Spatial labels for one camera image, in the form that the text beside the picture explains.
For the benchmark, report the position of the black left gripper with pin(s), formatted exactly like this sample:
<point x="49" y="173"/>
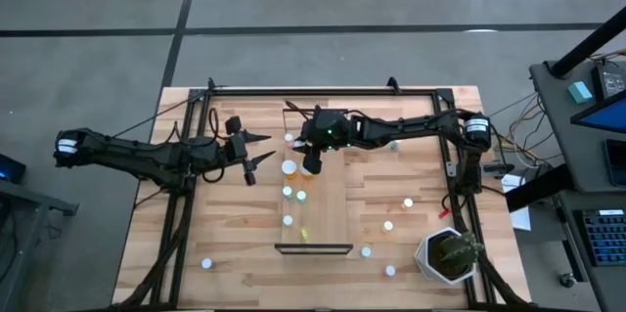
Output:
<point x="238" y="148"/>

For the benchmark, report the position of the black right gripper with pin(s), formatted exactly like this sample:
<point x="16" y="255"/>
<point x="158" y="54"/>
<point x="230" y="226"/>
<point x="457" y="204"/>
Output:
<point x="312" y="160"/>

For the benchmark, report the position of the red medicine bottle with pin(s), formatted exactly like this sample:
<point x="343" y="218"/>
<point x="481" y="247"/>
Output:
<point x="292" y="145"/>
<point x="288" y="137"/>

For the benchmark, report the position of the large orange medicine bottle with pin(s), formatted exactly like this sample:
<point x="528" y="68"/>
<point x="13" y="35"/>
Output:
<point x="289" y="167"/>
<point x="302" y="171"/>

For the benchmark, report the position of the blue medicine bottle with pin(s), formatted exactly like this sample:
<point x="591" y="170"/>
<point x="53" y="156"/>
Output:
<point x="394" y="145"/>
<point x="287" y="191"/>

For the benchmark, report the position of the teal medicine bottle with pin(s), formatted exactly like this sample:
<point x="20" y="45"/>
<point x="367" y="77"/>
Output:
<point x="366" y="252"/>
<point x="301" y="196"/>

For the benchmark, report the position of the yellow-green medicine bottle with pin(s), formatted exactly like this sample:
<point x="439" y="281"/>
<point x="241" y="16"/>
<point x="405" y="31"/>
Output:
<point x="304" y="235"/>
<point x="287" y="220"/>

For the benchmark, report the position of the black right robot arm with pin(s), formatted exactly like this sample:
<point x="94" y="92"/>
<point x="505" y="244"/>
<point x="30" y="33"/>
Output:
<point x="415" y="126"/>

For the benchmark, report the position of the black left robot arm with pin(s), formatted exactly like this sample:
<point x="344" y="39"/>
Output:
<point x="147" y="155"/>

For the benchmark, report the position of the small white-capped medicine bottle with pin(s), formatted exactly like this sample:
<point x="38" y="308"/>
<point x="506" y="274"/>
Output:
<point x="389" y="270"/>
<point x="207" y="263"/>

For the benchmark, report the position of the small red tag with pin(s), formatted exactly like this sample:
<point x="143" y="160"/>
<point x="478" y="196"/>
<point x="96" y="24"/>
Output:
<point x="445" y="213"/>

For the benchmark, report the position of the potted cactus in white pot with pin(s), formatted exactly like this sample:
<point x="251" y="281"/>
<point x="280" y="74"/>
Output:
<point x="457" y="253"/>

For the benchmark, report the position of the dark grey desk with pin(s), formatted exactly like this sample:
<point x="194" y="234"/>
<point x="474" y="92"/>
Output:
<point x="34" y="199"/>

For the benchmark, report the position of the white paper sheet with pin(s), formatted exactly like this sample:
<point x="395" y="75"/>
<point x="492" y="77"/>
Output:
<point x="522" y="219"/>

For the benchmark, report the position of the black diagonal beam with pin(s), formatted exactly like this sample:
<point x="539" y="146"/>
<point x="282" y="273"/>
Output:
<point x="538" y="187"/>

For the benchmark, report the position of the black device with blue light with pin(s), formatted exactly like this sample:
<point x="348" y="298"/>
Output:
<point x="12" y="167"/>

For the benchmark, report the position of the grey side desk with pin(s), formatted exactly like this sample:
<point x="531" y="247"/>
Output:
<point x="552" y="102"/>

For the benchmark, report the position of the small teal box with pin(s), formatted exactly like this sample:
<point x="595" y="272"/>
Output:
<point x="580" y="92"/>

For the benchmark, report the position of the black round pole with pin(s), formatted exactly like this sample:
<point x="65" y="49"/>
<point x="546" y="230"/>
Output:
<point x="587" y="45"/>

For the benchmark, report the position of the blue lit screen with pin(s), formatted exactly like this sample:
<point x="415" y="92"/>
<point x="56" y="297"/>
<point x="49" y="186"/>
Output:
<point x="611" y="116"/>

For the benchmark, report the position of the black device box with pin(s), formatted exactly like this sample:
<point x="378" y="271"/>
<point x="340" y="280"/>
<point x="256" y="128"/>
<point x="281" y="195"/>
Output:
<point x="609" y="82"/>

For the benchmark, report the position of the black tablet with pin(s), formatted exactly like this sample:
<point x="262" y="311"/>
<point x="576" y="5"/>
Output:
<point x="617" y="163"/>

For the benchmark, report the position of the keyboard with backlit keys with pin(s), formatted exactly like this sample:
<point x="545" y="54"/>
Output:
<point x="606" y="238"/>

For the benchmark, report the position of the black aluminium table frame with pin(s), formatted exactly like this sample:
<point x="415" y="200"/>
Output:
<point x="244" y="92"/>

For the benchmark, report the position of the wooden shelf with black frame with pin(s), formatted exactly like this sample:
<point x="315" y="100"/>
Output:
<point x="325" y="214"/>

